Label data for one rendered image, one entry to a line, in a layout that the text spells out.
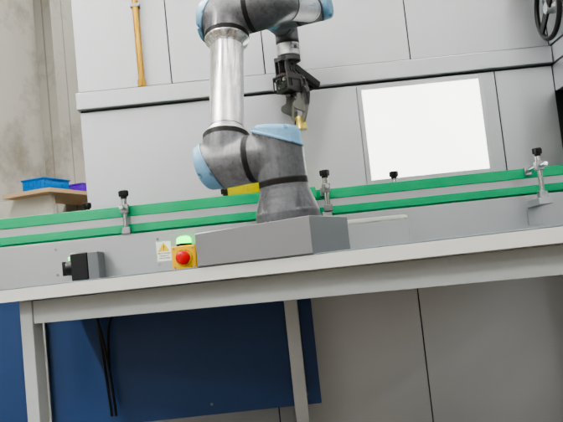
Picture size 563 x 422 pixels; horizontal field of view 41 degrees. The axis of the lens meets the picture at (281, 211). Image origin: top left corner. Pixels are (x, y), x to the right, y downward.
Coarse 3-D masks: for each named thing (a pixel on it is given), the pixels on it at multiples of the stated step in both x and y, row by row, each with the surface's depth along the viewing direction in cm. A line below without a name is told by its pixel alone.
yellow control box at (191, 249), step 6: (174, 246) 216; (180, 246) 216; (186, 246) 216; (192, 246) 216; (174, 252) 216; (192, 252) 216; (174, 258) 216; (192, 258) 216; (174, 264) 216; (186, 264) 216; (192, 264) 216
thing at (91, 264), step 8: (72, 256) 215; (80, 256) 215; (88, 256) 215; (96, 256) 215; (72, 264) 214; (80, 264) 214; (88, 264) 215; (96, 264) 214; (104, 264) 221; (72, 272) 214; (80, 272) 214; (88, 272) 215; (96, 272) 214; (104, 272) 220; (72, 280) 214
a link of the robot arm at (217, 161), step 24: (216, 0) 194; (240, 0) 191; (216, 24) 191; (240, 24) 192; (216, 48) 191; (240, 48) 192; (216, 72) 188; (240, 72) 190; (216, 96) 185; (240, 96) 187; (216, 120) 183; (240, 120) 185; (216, 144) 179; (216, 168) 178; (240, 168) 176
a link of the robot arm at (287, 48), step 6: (282, 42) 240; (288, 42) 240; (294, 42) 241; (276, 48) 242; (282, 48) 240; (288, 48) 240; (294, 48) 240; (282, 54) 240; (288, 54) 240; (300, 54) 243
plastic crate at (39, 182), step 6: (24, 180) 565; (30, 180) 563; (36, 180) 562; (42, 180) 560; (48, 180) 564; (54, 180) 571; (60, 180) 577; (66, 180) 583; (24, 186) 566; (30, 186) 564; (36, 186) 561; (42, 186) 559; (48, 186) 563; (54, 186) 570; (60, 186) 577; (66, 186) 583
